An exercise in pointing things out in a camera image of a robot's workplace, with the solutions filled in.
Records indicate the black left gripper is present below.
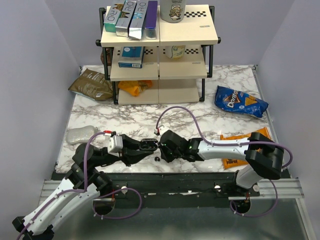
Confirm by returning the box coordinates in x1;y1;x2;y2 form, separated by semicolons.
92;134;154;168

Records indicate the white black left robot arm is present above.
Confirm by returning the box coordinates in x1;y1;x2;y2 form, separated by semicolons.
12;130;158;240

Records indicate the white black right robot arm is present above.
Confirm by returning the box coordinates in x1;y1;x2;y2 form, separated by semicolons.
158;130;284;196

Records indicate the orange snack bag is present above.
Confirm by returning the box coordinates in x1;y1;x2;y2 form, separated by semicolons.
219;126;272;171

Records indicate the silver glitter pouch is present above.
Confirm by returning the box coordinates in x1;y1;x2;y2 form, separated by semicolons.
65;125;99;145

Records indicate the yellow orange snack packet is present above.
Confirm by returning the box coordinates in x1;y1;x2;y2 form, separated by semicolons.
118;80;153;97

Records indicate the blue Doritos chip bag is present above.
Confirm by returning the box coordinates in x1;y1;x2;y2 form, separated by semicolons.
214;85;269;118

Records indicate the brown foil pouch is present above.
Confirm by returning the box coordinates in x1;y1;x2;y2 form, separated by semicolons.
68;69;113;102

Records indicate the blue white carton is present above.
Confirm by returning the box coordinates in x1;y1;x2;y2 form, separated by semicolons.
118;46;145;69

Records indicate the beige three-tier shelf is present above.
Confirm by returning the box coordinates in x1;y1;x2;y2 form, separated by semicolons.
95;4;221;105

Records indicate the cream printed mug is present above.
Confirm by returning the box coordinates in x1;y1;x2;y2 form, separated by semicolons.
164;45;186;60

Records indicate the dark brown packet behind shelf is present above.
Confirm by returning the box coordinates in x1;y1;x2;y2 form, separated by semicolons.
100;48;112;66

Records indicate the silver blue RIO box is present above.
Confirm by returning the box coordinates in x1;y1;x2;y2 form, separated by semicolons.
128;0;149;40

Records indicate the purple box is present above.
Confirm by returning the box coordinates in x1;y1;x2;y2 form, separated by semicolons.
144;0;158;40

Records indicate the white cartoon mug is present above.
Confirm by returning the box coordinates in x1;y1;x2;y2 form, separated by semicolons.
160;0;187;23

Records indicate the teal RIO box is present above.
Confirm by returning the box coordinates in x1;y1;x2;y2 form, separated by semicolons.
104;0;125;33

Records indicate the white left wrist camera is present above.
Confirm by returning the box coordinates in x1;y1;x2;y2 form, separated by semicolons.
107;135;124;154

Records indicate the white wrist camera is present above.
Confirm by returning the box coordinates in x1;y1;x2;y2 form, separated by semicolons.
154;125;169;136
107;135;124;154

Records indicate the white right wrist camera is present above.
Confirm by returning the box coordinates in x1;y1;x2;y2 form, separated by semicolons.
154;125;169;136

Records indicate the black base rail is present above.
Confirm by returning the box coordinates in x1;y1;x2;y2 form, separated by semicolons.
102;172;259;209

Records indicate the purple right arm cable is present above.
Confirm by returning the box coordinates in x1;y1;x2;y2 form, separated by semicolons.
153;106;294;169

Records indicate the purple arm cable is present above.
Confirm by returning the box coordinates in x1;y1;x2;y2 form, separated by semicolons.
153;106;294;169
14;129;113;240

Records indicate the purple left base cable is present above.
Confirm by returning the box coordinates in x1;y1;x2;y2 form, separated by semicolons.
92;187;143;221

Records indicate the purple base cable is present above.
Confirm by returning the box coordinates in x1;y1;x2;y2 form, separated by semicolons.
229;178;280;218
92;187;143;221

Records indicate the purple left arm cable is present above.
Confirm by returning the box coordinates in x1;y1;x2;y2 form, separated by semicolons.
14;129;113;240

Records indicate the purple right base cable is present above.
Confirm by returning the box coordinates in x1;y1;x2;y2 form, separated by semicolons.
229;178;280;218

